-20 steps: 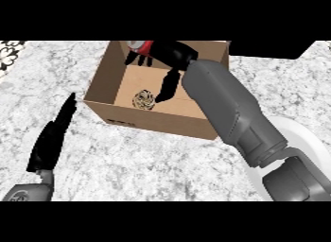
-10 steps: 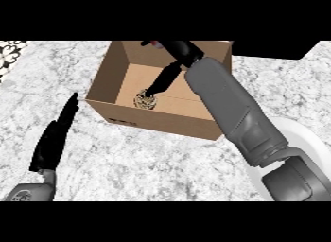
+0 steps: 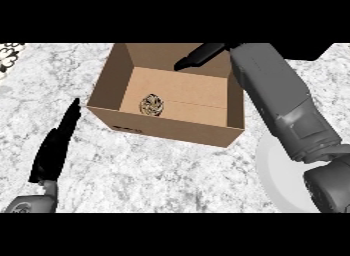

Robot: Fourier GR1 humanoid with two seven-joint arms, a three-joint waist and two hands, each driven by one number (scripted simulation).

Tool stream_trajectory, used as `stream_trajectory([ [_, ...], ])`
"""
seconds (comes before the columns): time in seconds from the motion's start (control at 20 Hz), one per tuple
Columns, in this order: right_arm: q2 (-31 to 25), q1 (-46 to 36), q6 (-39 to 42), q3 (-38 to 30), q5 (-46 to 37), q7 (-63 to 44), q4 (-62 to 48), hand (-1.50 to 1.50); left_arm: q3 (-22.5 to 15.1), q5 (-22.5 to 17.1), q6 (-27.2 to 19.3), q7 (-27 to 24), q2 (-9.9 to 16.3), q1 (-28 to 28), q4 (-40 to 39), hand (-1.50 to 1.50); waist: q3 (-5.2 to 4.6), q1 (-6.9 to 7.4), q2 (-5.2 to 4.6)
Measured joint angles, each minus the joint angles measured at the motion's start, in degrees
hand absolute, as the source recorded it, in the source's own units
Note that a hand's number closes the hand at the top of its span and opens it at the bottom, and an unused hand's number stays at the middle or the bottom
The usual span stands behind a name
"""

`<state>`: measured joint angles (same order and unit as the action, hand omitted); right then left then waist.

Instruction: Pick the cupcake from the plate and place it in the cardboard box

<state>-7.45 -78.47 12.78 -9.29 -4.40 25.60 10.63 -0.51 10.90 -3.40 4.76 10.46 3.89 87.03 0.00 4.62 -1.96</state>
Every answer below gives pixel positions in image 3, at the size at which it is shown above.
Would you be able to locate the black appliance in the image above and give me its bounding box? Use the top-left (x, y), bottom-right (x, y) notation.
top-left (272, 42), bottom-right (337, 62)

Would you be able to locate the white round plate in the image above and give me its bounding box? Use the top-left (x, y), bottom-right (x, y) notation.
top-left (254, 133), bottom-right (331, 214)

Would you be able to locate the brown cupcake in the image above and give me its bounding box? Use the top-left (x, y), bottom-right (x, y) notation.
top-left (139, 93), bottom-right (167, 118)

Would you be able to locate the brown cardboard box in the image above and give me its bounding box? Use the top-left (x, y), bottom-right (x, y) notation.
top-left (86, 42), bottom-right (247, 149)

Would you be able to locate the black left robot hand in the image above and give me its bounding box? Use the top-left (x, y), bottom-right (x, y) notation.
top-left (28, 97), bottom-right (83, 184)

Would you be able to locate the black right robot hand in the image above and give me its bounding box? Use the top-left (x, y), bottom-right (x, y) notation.
top-left (173, 42), bottom-right (244, 72)

